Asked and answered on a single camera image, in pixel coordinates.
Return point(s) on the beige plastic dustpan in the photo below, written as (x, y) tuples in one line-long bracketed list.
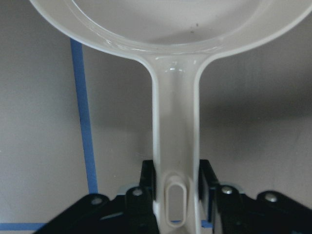
[(175, 40)]

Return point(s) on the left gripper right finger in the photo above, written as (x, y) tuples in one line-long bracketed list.
[(230, 211)]

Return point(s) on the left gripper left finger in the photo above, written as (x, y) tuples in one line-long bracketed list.
[(128, 213)]

